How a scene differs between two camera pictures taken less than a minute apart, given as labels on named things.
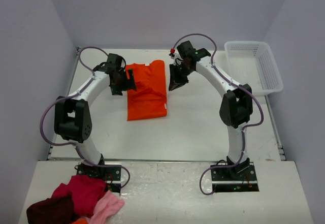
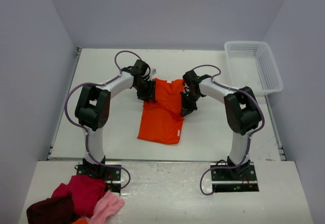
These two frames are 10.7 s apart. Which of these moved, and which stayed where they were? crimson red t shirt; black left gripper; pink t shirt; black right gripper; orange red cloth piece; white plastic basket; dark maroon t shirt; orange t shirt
Moved: orange t shirt; black left gripper; black right gripper
Stayed: pink t shirt; dark maroon t shirt; crimson red t shirt; white plastic basket; orange red cloth piece
